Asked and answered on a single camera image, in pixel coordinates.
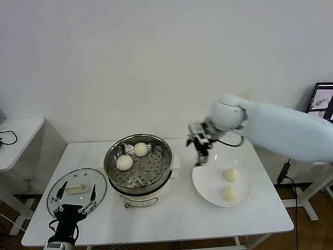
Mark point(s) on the dark grey open laptop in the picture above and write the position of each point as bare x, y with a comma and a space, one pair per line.
322, 99

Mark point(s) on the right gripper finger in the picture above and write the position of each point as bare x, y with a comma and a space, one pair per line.
202, 157
190, 142

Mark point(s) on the perforated steel steamer basket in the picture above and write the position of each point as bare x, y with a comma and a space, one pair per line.
156, 179

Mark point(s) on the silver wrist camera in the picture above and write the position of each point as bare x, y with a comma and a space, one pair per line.
199, 127
58, 246

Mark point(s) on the white wall socket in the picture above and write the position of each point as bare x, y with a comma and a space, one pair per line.
29, 178

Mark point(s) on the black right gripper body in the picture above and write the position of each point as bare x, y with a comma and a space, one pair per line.
204, 141

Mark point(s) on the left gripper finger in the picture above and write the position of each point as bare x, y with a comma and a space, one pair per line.
93, 198
60, 198

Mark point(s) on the cream electric cooking pot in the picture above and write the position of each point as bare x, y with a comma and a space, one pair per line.
145, 198

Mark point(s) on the glass pot lid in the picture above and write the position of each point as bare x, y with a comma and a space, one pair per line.
99, 182

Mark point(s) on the white round plate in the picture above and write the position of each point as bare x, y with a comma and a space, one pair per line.
208, 187

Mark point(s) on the white side table with label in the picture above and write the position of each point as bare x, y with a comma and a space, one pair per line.
310, 205

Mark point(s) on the white steamed baozi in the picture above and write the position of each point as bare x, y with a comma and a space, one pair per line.
141, 149
124, 163
229, 194
231, 175

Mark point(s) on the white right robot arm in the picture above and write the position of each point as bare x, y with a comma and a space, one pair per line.
273, 130

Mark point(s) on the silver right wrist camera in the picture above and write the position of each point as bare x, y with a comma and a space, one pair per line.
199, 127

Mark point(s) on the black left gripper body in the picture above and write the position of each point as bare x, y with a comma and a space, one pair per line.
69, 217

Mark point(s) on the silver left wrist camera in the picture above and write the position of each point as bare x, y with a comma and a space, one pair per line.
58, 246

